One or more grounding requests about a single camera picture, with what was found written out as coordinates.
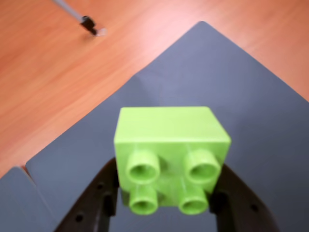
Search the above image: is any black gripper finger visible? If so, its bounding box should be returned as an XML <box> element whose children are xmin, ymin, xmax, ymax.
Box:
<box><xmin>209</xmin><ymin>163</ymin><xmax>283</xmax><ymax>232</ymax></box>
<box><xmin>55</xmin><ymin>157</ymin><xmax>120</xmax><ymax>232</ymax></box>

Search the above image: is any green lego block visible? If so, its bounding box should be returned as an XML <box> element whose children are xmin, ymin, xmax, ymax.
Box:
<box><xmin>113</xmin><ymin>106</ymin><xmax>232</xmax><ymax>216</ymax></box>

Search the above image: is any grey mat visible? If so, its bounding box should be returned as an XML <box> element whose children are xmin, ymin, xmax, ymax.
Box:
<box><xmin>0</xmin><ymin>166</ymin><xmax>61</xmax><ymax>232</ymax></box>
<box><xmin>25</xmin><ymin>21</ymin><xmax>309</xmax><ymax>232</ymax></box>

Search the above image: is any silver tripod leg with clamp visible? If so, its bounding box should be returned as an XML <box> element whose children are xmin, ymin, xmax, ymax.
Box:
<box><xmin>52</xmin><ymin>0</ymin><xmax>98</xmax><ymax>34</ymax></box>

